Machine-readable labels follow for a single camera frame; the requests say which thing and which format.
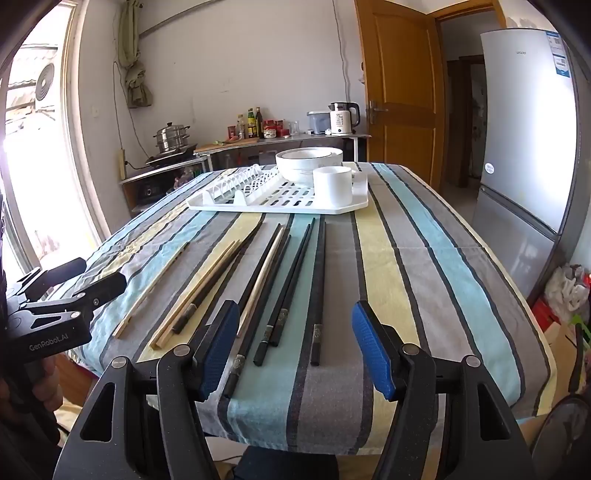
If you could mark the cardboard box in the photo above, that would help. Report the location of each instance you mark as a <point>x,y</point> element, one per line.
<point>556,350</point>

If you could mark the white patterned bowl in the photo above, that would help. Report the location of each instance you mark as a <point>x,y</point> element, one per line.
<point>295,177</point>

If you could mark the clear plastic container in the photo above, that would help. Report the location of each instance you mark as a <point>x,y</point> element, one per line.
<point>317,122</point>

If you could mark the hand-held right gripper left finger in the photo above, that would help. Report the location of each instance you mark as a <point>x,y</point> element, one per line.
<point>221,355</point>

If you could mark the hanging green curtain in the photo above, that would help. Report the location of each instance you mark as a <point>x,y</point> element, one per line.
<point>134,83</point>

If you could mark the low kitchen stand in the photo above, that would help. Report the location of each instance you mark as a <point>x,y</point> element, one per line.
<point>152,171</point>

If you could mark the beige power strip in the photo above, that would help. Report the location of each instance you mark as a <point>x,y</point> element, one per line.
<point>123,164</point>

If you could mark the wooden door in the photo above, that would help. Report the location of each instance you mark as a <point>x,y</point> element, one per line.
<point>401,92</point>

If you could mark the person's left hand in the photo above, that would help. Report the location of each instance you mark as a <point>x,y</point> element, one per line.
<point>48,385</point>

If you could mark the striped tablecloth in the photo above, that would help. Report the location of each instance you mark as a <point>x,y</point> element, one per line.
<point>415,277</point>

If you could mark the white window frame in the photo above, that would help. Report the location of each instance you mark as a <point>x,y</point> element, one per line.
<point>83,138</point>

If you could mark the black frying pan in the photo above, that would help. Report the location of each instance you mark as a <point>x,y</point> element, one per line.
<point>561,429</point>

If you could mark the black kitchen appliance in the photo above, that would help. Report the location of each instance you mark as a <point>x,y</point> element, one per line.
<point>147,191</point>

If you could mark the silver refrigerator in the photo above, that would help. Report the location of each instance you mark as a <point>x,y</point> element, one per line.
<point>521,138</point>

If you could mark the clear drinking glass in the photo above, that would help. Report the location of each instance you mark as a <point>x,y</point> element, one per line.
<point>294,128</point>

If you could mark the white bowl dark rim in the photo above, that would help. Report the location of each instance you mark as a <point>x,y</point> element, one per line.
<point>300,162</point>

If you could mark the white cup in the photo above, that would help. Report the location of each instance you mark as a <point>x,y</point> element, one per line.
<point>332,187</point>

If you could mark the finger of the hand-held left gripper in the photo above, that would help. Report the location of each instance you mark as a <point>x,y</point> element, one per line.
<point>64,270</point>
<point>104,290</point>

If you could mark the wooden cutting board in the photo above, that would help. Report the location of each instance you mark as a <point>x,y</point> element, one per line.
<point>231,144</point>

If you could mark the metal kitchen counter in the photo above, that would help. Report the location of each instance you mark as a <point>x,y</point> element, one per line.
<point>272,141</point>

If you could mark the row of condiment bottles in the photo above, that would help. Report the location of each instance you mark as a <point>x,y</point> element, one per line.
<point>251,127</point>

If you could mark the steel steamer pot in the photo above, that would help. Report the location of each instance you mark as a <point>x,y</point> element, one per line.
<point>171,138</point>

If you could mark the outdoor air conditioner unit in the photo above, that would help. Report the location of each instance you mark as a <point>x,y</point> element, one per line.
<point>45,83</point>

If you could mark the black induction cooker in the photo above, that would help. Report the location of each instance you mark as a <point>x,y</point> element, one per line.
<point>171,158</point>

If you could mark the light wooden chopstick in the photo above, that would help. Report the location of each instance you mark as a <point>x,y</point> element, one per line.
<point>152,290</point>
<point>210,272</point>
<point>253,300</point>
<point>217,272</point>

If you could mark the white plastic dish rack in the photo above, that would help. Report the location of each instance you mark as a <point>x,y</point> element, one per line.
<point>361,194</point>

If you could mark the crumpled printed plastic bag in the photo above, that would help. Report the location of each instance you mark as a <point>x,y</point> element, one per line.
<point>565,290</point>

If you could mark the black chopstick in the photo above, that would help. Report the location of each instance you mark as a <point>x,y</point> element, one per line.
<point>232,381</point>
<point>322,267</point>
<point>315,258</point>
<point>224,272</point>
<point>277,288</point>

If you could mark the red box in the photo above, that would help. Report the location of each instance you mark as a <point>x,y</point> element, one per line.
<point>545,318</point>

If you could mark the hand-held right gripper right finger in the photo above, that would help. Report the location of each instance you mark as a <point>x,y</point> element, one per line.
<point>371,350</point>

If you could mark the white electric kettle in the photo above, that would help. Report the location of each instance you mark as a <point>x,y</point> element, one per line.
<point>340,121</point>

